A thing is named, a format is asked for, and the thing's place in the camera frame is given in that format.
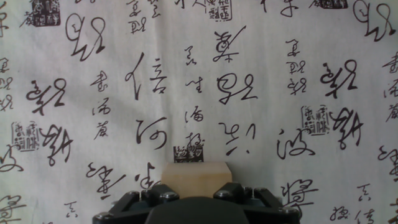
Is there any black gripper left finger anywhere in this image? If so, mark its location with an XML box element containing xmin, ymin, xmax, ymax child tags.
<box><xmin>92</xmin><ymin>184</ymin><xmax>180</xmax><ymax>224</ymax></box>

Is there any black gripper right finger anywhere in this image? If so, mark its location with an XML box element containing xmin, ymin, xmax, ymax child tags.
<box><xmin>213</xmin><ymin>182</ymin><xmax>301</xmax><ymax>224</ymax></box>

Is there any small wooden block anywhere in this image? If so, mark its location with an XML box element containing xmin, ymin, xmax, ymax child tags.
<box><xmin>160</xmin><ymin>161</ymin><xmax>233</xmax><ymax>199</ymax></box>

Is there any beige calligraphy print cloth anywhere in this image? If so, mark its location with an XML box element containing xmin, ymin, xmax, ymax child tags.
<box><xmin>0</xmin><ymin>0</ymin><xmax>398</xmax><ymax>224</ymax></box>

